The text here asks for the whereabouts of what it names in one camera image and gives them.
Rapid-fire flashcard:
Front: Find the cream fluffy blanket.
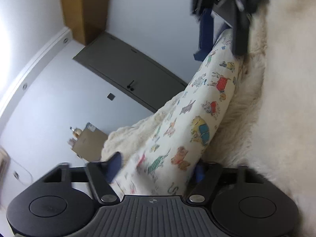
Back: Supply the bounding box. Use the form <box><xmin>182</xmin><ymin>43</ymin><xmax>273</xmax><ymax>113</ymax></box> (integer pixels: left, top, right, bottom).
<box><xmin>102</xmin><ymin>0</ymin><xmax>315</xmax><ymax>236</ymax></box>

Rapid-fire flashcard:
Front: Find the white air conditioner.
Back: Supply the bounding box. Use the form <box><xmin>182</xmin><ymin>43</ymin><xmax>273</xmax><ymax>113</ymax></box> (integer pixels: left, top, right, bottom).
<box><xmin>0</xmin><ymin>148</ymin><xmax>10</xmax><ymax>183</ymax></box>

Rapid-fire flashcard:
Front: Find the cartoon print cream garment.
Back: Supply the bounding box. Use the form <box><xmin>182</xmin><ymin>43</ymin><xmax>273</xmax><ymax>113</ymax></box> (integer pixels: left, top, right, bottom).
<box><xmin>111</xmin><ymin>29</ymin><xmax>242</xmax><ymax>198</ymax></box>

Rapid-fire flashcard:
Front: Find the grey door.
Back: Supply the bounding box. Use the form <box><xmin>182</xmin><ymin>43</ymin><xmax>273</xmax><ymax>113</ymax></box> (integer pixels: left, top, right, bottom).
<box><xmin>73</xmin><ymin>32</ymin><xmax>187</xmax><ymax>112</ymax></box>

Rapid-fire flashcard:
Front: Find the jar on refrigerator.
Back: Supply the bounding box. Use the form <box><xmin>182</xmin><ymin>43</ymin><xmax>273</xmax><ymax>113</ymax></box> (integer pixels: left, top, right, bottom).
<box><xmin>70</xmin><ymin>127</ymin><xmax>83</xmax><ymax>139</ymax></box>

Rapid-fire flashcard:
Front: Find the wooden yellow wardrobe top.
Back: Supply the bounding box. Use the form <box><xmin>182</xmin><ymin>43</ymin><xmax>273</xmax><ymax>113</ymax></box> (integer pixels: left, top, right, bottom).
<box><xmin>61</xmin><ymin>0</ymin><xmax>110</xmax><ymax>45</ymax></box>

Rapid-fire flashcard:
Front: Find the black wall switch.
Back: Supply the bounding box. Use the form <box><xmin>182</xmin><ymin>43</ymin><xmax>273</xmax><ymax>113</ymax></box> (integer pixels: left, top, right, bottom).
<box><xmin>107</xmin><ymin>93</ymin><xmax>115</xmax><ymax>101</ymax></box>

